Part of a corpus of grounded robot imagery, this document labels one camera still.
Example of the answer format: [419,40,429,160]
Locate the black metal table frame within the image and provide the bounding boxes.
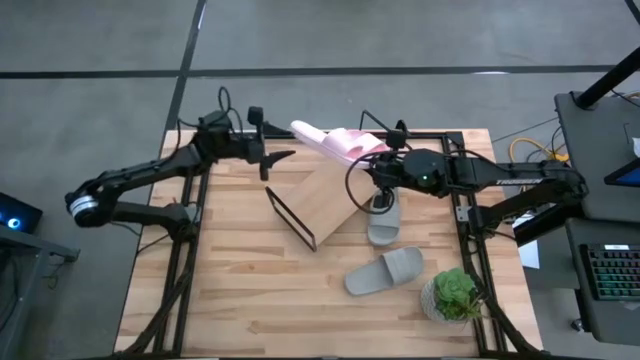
[117,119,544,360]

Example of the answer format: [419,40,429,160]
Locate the thin black wire bracket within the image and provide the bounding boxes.
[358,109,401,135]

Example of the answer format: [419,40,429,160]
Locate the grey metal stand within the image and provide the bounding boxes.
[0,224,81,360]

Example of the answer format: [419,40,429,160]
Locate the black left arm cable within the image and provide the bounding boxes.
[217,85,246,136]

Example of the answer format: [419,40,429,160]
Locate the white paper sheet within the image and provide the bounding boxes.
[517,214,542,270]

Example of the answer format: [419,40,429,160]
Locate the computer with blue light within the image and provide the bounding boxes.
[0,192,44,234]

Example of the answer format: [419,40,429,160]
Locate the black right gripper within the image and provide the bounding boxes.
[369,130,406,212]

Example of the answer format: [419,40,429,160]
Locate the grey keyboard desk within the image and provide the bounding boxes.
[564,217,640,346]

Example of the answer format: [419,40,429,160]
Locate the black pole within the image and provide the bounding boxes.
[574,47,640,109]

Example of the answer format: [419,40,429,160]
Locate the grey slide sandal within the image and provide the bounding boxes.
[343,245,425,297]
[367,187,402,247]

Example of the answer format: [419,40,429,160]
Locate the yellow cable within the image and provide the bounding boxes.
[508,137,570,164]

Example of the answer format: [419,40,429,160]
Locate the wooden shelf with black frame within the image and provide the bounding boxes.
[264,159,381,253]

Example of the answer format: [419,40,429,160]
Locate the potted green succulent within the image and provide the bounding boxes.
[420,267,485,325]

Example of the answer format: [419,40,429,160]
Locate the backlit black keyboard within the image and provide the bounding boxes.
[579,243,640,301]

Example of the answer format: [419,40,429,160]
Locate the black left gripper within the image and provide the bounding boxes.
[232,105,296,182]

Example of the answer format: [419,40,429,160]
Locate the laptop with blue screen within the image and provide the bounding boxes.
[603,158,640,189]

